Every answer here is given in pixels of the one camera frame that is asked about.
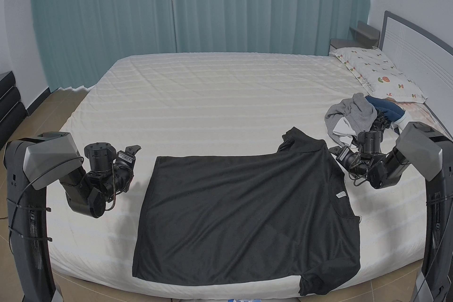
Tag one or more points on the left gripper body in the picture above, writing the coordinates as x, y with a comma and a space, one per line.
122, 176

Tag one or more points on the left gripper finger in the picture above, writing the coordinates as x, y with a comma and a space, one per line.
133, 149

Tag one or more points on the bed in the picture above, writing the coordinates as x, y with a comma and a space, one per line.
212, 98

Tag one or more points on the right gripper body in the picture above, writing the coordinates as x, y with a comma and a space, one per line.
352, 161

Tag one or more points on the black T-shirt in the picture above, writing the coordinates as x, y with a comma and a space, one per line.
240, 215

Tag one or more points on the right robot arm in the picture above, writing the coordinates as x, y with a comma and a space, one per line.
421, 151

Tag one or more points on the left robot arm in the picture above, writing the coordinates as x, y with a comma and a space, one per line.
32, 187

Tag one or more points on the grey bedside table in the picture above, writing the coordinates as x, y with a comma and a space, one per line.
357, 35

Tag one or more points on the black chest of drawers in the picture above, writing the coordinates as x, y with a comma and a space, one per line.
10, 102

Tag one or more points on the pile of clothes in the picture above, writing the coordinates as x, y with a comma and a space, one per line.
357, 113

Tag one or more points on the white printed pillow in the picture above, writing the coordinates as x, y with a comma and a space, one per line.
382, 74

